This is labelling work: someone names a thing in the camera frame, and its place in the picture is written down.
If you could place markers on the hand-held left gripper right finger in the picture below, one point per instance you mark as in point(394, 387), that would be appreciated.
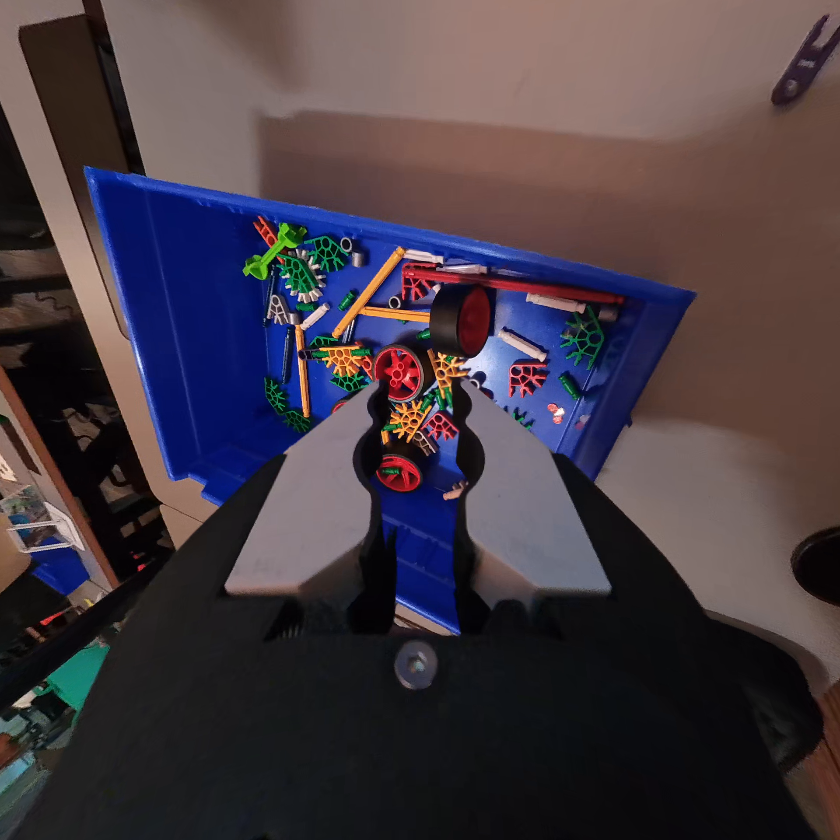
point(531, 525)

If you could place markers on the wide black toy tyre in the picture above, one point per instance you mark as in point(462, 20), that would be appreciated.
point(449, 321)

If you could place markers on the long red toy rod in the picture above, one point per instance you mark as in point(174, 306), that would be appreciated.
point(525, 283)

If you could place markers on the small red toy wheel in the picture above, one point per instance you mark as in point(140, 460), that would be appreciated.
point(400, 474)

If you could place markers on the purple clip connector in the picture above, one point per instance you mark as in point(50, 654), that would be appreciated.
point(804, 65)

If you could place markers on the blue storage bin with tag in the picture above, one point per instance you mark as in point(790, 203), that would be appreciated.
point(197, 328)

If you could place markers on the red spoked toy wheel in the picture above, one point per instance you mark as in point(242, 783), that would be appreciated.
point(400, 371)

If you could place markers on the long yellow toy rod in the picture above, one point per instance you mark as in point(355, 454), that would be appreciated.
point(371, 289)
point(394, 313)

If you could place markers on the lime green toy spool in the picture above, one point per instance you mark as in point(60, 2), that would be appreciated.
point(272, 253)

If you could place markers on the pile of toy construction pieces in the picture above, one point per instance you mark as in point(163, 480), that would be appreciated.
point(584, 338)

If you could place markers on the small blue crate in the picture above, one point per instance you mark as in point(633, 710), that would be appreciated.
point(62, 571)

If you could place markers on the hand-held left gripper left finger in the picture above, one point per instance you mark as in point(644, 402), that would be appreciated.
point(302, 525)

